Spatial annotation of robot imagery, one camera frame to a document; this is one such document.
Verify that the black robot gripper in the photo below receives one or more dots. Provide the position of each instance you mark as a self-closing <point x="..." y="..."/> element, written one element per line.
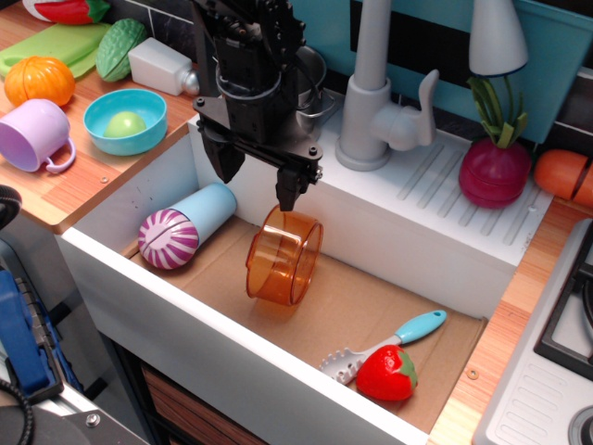
<point x="255" y="114"/>

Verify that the orange transparent plastic pot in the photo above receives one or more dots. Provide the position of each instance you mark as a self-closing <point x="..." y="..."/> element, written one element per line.
<point x="282" y="257"/>

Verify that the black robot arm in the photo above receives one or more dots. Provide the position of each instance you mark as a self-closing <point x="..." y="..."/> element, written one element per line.
<point x="272" y="22"/>

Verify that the small metal pot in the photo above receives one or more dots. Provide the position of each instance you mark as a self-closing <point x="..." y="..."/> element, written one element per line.
<point x="315" y="104"/>

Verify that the white toy sink basin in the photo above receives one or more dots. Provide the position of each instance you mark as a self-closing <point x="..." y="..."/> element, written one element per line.
<point x="397" y="242"/>

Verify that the light blue plastic cup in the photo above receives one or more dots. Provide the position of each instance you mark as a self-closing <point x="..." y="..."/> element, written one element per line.
<point x="207" y="209"/>

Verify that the purple white striped toy onion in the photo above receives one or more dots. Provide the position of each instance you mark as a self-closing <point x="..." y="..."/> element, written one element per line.
<point x="167" y="239"/>

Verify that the grey toy faucet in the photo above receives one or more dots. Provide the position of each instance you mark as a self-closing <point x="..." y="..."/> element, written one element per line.
<point x="373" y="125"/>

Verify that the teal plastic bowl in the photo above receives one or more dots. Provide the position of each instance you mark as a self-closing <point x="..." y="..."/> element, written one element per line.
<point x="150" y="106"/>

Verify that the green toy ball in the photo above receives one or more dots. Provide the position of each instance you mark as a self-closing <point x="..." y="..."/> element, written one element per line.
<point x="124" y="124"/>

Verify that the white toy salt shaker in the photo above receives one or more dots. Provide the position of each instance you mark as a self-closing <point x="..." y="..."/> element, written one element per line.
<point x="156" y="65"/>

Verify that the green toy bitter gourd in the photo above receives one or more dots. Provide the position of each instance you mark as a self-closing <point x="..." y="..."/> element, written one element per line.
<point x="112" y="60"/>

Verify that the green cutting board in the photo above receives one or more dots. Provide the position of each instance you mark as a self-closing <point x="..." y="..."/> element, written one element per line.
<point x="74" y="45"/>

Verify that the lilac plastic mug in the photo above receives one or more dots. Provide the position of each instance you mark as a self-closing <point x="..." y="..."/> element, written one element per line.
<point x="36" y="133"/>

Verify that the magenta toy radish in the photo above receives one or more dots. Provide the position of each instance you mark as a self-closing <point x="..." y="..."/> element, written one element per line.
<point x="495" y="169"/>

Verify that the red toy strawberry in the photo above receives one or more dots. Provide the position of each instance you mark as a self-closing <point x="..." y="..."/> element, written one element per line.
<point x="388" y="375"/>

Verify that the orange toy pumpkin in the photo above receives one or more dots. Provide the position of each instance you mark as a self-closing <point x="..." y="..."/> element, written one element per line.
<point x="39" y="78"/>

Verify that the red toy pepper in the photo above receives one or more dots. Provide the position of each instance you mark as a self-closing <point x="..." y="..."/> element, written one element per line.
<point x="72" y="12"/>

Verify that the blue black clamp device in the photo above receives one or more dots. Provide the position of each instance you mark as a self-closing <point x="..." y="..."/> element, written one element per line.
<point x="35" y="360"/>

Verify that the orange toy carrot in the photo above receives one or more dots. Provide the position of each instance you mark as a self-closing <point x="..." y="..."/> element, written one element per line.
<point x="565" y="174"/>

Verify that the teal plastic bin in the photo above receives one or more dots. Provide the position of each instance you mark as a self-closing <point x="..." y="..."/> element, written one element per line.
<point x="427" y="35"/>

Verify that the toy stove top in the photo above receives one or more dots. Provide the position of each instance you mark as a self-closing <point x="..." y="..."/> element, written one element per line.
<point x="545" y="393"/>

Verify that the blue handled pasta spoon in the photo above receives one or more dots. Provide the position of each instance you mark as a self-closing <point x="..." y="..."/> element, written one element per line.
<point x="343" y="365"/>

